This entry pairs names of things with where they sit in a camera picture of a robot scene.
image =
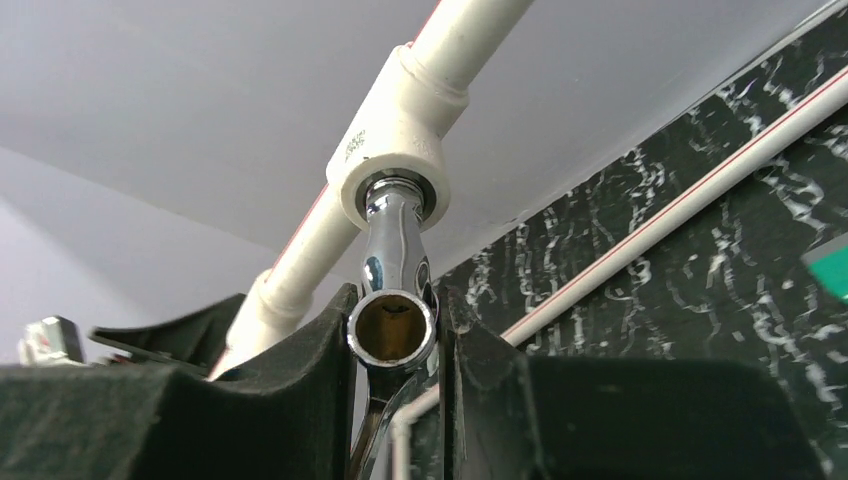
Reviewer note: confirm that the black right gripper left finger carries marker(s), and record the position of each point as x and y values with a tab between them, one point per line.
285	414

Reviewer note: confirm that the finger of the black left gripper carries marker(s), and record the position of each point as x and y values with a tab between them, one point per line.
193	342

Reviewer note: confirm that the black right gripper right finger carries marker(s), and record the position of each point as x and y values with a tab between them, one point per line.
509	415

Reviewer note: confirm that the chrome metal faucet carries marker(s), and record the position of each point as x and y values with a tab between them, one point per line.
392	329

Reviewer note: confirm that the green tape roll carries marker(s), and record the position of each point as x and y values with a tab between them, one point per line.
827	263

